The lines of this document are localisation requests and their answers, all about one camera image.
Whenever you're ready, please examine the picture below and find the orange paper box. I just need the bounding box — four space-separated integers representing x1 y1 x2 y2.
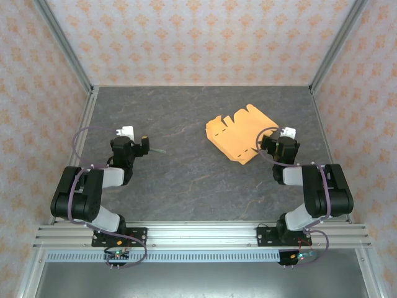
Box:
205 104 280 165

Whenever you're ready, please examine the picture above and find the grey metal sheet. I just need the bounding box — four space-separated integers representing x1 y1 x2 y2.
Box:
33 262 370 298

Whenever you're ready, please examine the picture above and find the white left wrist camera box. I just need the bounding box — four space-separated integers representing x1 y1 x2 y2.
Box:
115 125 136 141

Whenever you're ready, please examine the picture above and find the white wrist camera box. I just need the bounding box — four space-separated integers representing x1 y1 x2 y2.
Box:
115 125 136 141
280 126 297 140

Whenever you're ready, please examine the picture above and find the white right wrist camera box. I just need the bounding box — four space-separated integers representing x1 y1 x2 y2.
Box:
280 126 297 140

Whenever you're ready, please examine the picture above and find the aluminium table side rail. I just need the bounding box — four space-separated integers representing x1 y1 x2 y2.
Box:
48 86 100 225
310 88 355 225

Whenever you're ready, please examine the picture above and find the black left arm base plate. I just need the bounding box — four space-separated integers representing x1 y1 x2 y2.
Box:
91 227 148 248

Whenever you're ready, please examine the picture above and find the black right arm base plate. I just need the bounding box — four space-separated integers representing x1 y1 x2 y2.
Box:
256 226 313 248

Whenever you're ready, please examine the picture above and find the aluminium mounting rail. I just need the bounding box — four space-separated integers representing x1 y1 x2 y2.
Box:
33 221 372 250

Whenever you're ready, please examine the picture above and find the aluminium frame post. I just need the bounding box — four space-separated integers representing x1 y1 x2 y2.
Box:
32 0 96 94
310 0 370 94

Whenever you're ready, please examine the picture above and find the grey slotted cable duct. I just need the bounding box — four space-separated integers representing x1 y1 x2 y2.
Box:
45 251 282 263

